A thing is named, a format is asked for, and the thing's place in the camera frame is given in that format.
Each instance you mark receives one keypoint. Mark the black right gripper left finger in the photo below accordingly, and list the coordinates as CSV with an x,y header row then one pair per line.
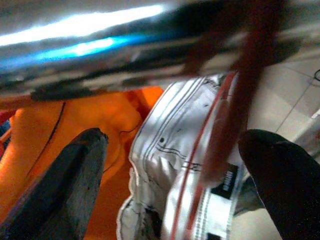
x,y
65,190

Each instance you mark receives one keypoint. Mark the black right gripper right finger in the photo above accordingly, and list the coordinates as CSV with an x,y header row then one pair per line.
x,y
287,190

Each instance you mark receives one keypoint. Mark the orange shirt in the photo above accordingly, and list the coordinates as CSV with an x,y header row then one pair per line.
x,y
87,112

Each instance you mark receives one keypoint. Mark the red garment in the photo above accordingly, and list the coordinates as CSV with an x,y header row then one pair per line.
x,y
3,117

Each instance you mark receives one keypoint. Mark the white trousers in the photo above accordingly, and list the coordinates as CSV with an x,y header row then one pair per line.
x,y
170,130

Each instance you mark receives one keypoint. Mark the shiny metal bar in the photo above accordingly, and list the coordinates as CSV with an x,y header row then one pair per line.
x,y
100,45

